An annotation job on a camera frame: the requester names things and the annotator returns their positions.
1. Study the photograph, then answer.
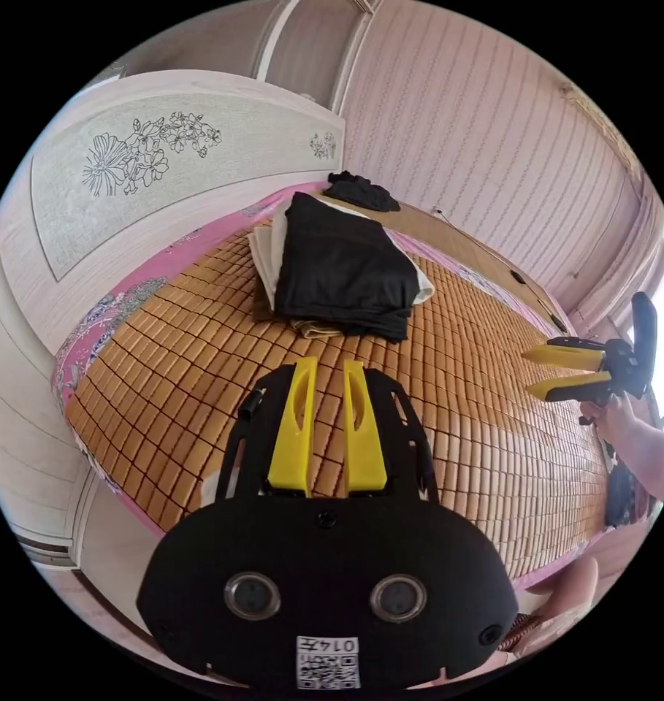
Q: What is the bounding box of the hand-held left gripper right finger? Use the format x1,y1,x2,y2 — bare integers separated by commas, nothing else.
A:
342,359,389,492

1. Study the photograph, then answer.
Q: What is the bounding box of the white headboard with flower drawing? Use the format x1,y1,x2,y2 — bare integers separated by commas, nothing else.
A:
0,69,348,358

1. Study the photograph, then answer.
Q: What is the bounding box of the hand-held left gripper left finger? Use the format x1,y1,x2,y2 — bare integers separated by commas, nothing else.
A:
267,356,318,498

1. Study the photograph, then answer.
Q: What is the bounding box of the white wooden cupboard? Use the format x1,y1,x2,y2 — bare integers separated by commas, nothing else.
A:
0,229,163,570

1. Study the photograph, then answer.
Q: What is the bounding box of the person's right hand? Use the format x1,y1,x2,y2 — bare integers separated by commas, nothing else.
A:
582,391,642,443

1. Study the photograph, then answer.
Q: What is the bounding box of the black short sleeve shirt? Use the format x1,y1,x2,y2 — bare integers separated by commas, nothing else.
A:
321,170,402,213

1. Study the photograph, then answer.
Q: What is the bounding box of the person's body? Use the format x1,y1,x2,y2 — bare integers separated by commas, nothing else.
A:
604,459,663,530

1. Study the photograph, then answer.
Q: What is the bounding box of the person's left forearm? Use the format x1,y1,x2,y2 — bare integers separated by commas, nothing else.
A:
495,556,602,658

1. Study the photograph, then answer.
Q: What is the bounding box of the bed with woven mat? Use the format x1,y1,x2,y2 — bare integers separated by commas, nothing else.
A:
50,180,617,591

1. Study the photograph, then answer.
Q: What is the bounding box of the pile of clothes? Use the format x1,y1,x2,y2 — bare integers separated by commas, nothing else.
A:
248,191,437,345

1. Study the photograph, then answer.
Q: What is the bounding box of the person's right forearm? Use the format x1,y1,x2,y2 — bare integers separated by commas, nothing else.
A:
605,415,664,502

